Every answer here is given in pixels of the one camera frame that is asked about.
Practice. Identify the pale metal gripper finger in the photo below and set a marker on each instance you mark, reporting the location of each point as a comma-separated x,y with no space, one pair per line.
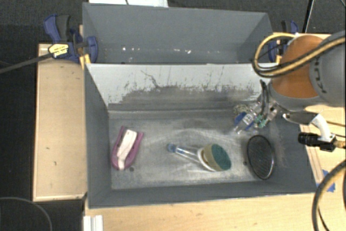
242,125
247,129

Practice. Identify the grey metal bin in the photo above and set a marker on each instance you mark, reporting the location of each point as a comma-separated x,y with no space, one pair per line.
173,35

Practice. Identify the purple and white stapler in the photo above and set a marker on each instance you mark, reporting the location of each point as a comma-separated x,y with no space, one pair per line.
126,148

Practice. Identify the pale wood board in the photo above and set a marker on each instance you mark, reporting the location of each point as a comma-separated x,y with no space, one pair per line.
59,121

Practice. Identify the black cylinder on white bracket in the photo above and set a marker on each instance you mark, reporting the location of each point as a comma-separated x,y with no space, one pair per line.
321,129

